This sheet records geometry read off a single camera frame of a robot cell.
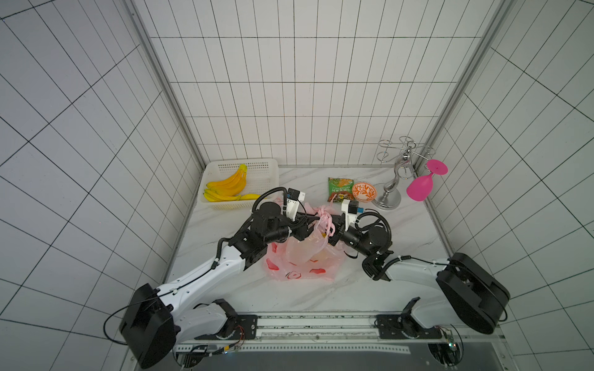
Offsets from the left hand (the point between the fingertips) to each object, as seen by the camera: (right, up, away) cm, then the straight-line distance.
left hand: (315, 223), depth 72 cm
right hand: (+1, +4, 0) cm, 4 cm away
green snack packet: (+15, +10, +35) cm, 39 cm away
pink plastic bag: (-3, -12, 0) cm, 13 cm away
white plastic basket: (-24, +17, +41) cm, 51 cm away
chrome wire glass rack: (+37, +22, +12) cm, 45 cm away
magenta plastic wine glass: (+42, +11, +15) cm, 46 cm away
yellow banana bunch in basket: (-38, +10, +33) cm, 52 cm away
